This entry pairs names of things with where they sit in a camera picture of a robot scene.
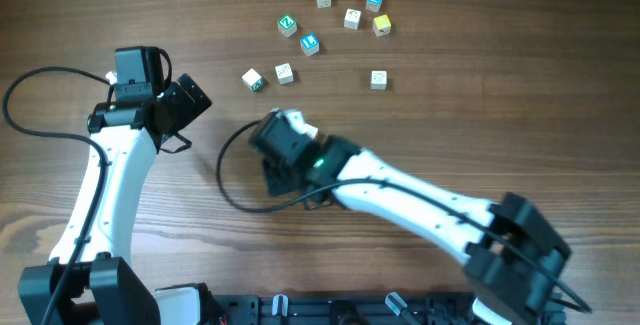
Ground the plain wooden block green side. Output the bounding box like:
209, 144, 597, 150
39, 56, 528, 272
305, 124, 319, 140

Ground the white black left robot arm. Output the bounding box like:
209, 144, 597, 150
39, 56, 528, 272
18, 74, 211, 324

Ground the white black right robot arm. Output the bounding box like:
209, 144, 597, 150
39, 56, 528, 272
250, 133, 571, 324

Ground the wooden block green A side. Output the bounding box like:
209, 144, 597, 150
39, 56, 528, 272
241, 68, 265, 92

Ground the wooden block fox picture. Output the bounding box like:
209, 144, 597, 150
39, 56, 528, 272
275, 63, 294, 85

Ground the green Z wooden block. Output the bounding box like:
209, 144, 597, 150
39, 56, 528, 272
277, 14, 298, 38

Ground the blue L wooden block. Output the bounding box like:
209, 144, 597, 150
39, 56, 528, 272
300, 33, 320, 56

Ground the wooden block grey drawing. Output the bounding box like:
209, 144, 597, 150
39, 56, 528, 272
370, 70, 388, 90

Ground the wooden block monkey picture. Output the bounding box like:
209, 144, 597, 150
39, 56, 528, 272
344, 8, 361, 30

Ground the yellow K wooden block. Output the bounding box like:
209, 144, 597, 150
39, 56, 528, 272
373, 14, 392, 37

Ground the blue H wooden block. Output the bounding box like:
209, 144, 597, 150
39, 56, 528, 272
366, 0, 383, 12

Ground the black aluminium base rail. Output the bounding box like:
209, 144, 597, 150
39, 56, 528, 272
208, 292, 488, 325

